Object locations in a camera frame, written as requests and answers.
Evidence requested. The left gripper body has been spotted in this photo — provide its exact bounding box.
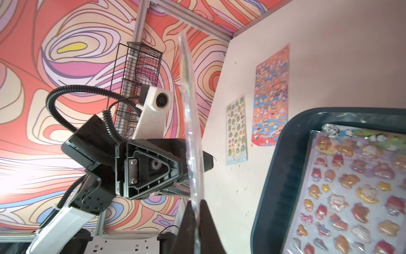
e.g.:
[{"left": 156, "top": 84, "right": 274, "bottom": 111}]
[{"left": 61, "top": 114, "right": 215, "bottom": 201}]

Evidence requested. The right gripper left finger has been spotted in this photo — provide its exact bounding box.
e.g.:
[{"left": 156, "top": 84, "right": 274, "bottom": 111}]
[{"left": 170, "top": 201, "right": 196, "bottom": 254}]

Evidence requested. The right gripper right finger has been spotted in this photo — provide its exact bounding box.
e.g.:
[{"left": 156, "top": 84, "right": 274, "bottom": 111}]
[{"left": 199, "top": 200, "right": 226, "bottom": 254}]

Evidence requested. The purple dark-edged sticker sheet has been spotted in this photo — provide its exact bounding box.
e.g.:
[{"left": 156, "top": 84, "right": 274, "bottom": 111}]
[{"left": 179, "top": 32, "right": 204, "bottom": 254}]

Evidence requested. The teal storage box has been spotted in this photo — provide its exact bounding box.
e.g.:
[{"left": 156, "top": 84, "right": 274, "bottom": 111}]
[{"left": 251, "top": 107, "right": 406, "bottom": 254}]

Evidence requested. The red blue sticker sheet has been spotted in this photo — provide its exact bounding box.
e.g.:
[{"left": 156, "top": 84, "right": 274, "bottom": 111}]
[{"left": 251, "top": 44, "right": 290, "bottom": 147}]

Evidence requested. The lilac bear sticker sheet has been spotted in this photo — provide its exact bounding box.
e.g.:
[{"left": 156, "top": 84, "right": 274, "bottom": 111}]
[{"left": 281, "top": 124, "right": 406, "bottom": 254}]

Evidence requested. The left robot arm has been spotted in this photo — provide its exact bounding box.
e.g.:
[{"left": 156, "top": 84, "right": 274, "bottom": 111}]
[{"left": 28, "top": 109, "right": 213, "bottom": 254}]

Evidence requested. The left black wire basket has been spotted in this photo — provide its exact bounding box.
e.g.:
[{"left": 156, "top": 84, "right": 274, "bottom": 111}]
[{"left": 104, "top": 42, "right": 163, "bottom": 143}]

